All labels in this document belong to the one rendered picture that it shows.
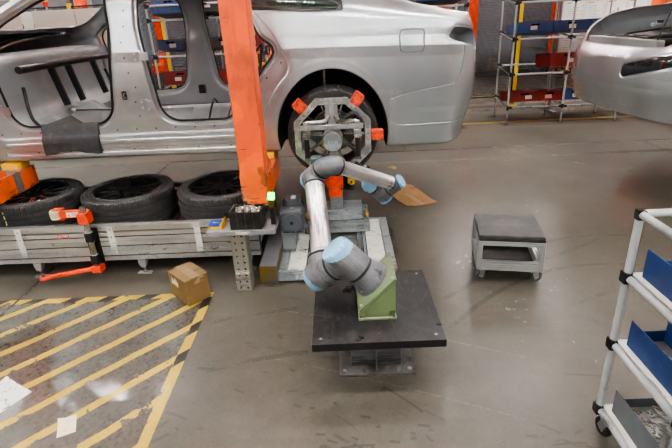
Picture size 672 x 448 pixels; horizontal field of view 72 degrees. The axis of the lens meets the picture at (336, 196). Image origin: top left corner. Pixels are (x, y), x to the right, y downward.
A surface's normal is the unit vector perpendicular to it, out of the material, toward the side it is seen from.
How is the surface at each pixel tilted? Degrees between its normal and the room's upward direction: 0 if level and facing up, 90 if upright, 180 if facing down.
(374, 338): 0
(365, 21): 80
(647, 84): 89
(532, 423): 0
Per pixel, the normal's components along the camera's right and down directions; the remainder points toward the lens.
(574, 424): -0.04, -0.93
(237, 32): 0.00, 0.37
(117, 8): -0.03, 0.11
